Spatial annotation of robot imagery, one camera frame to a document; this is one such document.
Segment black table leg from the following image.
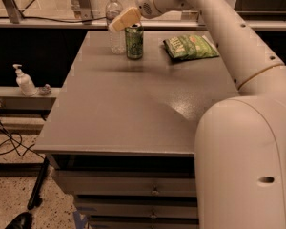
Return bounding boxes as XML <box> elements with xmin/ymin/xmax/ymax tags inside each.
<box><xmin>27</xmin><ymin>158</ymin><xmax>50</xmax><ymax>210</ymax></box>

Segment drawer with knob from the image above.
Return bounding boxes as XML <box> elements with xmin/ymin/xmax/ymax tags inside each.
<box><xmin>74</xmin><ymin>197</ymin><xmax>198</xmax><ymax>219</ymax></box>
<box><xmin>52</xmin><ymin>171</ymin><xmax>196</xmax><ymax>197</ymax></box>

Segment black cables on floor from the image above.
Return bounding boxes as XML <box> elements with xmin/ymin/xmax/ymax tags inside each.
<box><xmin>0</xmin><ymin>98</ymin><xmax>46</xmax><ymax>160</ymax></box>

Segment clear plastic water bottle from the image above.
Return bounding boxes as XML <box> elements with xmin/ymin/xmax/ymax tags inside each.
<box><xmin>105</xmin><ymin>0</ymin><xmax>126</xmax><ymax>54</ymax></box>

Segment grey drawer cabinet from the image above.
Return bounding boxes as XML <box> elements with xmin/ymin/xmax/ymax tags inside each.
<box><xmin>34</xmin><ymin>31</ymin><xmax>237</xmax><ymax>229</ymax></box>

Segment small crumpled foil object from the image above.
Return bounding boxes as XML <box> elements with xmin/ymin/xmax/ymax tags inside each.
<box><xmin>38</xmin><ymin>84</ymin><xmax>51</xmax><ymax>96</ymax></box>

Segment green soda can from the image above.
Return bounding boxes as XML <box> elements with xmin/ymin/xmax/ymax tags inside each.
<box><xmin>125</xmin><ymin>23</ymin><xmax>144</xmax><ymax>59</ymax></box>

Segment black shoe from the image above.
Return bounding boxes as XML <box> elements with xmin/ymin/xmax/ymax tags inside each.
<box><xmin>5</xmin><ymin>212</ymin><xmax>32</xmax><ymax>229</ymax></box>

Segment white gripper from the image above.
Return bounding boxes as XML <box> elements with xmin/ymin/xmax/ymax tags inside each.
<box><xmin>109</xmin><ymin>0</ymin><xmax>181</xmax><ymax>31</ymax></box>

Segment green chip bag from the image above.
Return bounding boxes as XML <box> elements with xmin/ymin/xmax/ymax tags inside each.
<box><xmin>163</xmin><ymin>34</ymin><xmax>219</xmax><ymax>60</ymax></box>

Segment top drawer with knob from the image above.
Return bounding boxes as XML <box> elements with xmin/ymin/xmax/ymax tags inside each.
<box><xmin>52</xmin><ymin>171</ymin><xmax>196</xmax><ymax>197</ymax></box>

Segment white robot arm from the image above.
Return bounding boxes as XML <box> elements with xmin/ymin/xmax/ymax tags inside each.
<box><xmin>111</xmin><ymin>0</ymin><xmax>286</xmax><ymax>229</ymax></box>

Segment white pump dispenser bottle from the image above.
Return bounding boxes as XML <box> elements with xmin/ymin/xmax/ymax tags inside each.
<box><xmin>12</xmin><ymin>64</ymin><xmax>37</xmax><ymax>96</ymax></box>

